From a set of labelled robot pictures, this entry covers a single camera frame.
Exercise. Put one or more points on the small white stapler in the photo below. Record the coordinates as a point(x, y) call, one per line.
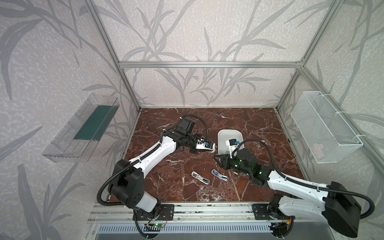
point(200, 178)

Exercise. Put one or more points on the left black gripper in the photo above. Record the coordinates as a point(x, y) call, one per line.
point(195, 145)

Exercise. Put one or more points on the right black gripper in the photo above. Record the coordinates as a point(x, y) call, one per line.
point(227, 161)

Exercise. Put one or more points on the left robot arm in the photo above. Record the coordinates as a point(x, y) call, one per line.
point(126, 186)

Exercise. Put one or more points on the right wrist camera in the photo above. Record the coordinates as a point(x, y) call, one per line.
point(232, 145)

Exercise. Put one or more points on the white wire mesh basket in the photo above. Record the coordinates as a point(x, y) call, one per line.
point(326, 132)

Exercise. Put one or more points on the white oval tray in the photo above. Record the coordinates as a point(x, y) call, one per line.
point(223, 140)

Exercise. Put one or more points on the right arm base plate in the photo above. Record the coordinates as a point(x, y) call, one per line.
point(268, 212)

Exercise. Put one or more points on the clear acrylic wall shelf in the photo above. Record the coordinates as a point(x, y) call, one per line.
point(79, 138)

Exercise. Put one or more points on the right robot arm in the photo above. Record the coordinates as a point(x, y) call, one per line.
point(295, 198)

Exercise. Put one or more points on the aluminium front rail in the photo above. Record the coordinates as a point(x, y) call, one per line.
point(186, 212)

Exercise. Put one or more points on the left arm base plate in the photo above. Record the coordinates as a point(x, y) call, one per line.
point(162, 212)

